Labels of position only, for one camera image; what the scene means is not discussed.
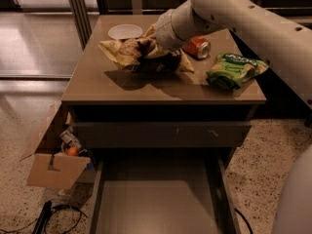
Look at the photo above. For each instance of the orange soda can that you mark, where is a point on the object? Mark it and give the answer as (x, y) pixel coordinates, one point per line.
(197, 47)

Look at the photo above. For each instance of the brown chip bag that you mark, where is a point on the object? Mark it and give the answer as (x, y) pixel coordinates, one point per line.
(144, 55)

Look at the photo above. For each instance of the closed top drawer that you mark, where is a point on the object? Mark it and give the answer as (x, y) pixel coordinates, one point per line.
(162, 134)

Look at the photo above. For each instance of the open middle drawer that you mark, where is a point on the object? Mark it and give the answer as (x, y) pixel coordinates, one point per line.
(162, 195)

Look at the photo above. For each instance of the green chip bag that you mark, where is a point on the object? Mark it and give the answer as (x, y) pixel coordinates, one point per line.
(231, 71)

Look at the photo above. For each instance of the crumpled packet in box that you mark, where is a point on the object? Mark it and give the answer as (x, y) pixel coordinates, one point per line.
(70, 139)

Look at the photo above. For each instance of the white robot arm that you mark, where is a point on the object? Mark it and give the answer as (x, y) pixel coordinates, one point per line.
(287, 45)

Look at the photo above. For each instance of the cardboard box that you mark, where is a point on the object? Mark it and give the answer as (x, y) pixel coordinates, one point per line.
(51, 166)

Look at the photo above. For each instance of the white ceramic bowl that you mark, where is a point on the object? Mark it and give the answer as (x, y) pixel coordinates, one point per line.
(124, 31)

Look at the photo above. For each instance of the orange fruit in box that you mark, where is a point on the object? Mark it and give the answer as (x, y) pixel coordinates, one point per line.
(73, 151)

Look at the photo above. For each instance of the grey drawer cabinet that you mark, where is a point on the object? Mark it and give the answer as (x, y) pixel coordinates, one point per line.
(99, 93)

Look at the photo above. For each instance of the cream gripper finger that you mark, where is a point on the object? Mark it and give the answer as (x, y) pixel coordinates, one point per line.
(150, 32)

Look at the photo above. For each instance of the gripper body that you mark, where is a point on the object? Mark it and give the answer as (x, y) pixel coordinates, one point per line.
(165, 33)

